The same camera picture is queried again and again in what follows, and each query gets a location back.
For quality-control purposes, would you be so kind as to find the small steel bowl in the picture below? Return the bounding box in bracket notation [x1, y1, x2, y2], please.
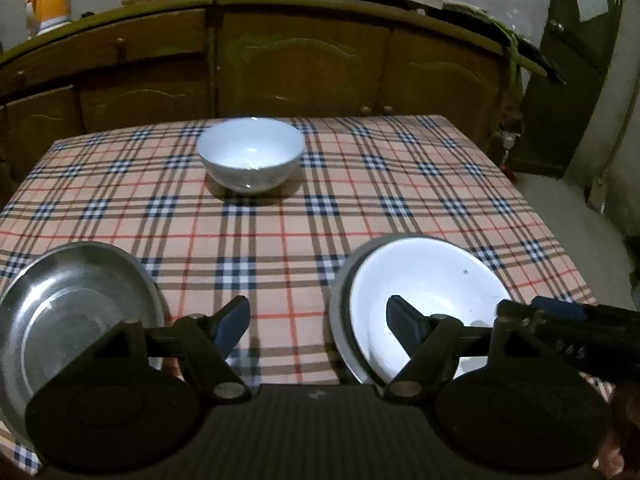
[327, 234, 514, 387]

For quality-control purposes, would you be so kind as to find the deep white bowl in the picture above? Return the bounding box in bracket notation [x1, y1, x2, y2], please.
[195, 117, 304, 195]

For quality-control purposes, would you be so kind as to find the shallow white bowl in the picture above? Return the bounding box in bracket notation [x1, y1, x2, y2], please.
[348, 241, 514, 382]

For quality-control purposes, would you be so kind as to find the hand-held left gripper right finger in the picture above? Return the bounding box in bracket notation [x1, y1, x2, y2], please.
[382, 294, 540, 404]

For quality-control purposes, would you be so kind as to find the long black object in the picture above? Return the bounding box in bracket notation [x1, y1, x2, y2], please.
[444, 2, 569, 86]

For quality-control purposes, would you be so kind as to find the large steel plate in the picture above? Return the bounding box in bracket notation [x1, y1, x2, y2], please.
[0, 241, 162, 433]

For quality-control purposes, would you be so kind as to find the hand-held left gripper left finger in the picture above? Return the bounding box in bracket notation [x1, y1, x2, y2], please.
[97, 295, 253, 404]

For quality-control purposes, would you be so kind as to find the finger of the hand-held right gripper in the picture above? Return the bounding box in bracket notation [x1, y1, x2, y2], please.
[496, 296, 640, 387]

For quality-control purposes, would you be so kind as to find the dark green door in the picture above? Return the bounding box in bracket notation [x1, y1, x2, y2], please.
[506, 0, 629, 179]

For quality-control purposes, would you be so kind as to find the wooden cabinet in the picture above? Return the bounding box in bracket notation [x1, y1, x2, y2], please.
[0, 0, 527, 196]

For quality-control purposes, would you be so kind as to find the green cloth strip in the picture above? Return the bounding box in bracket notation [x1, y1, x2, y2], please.
[492, 16, 522, 97]

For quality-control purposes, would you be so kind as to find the plaid tablecloth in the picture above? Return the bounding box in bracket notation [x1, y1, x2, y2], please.
[0, 114, 619, 477]

